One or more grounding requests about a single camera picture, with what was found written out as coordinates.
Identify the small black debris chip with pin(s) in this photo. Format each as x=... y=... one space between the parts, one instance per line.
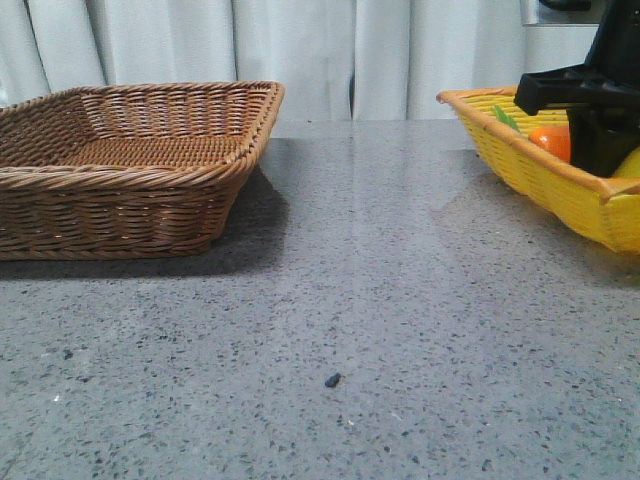
x=333 y=380

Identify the brown wicker basket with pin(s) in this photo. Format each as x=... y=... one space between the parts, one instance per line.
x=129 y=171

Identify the yellow woven basket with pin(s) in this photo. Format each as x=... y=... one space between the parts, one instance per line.
x=605 y=210

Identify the orange toy carrot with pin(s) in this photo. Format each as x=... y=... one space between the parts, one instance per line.
x=554 y=139

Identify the white curtain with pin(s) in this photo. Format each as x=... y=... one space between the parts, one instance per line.
x=338 y=60

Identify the yellow tape roll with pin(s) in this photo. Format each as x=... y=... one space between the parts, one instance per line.
x=630 y=166

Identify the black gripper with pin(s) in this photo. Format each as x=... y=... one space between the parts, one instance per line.
x=603 y=90

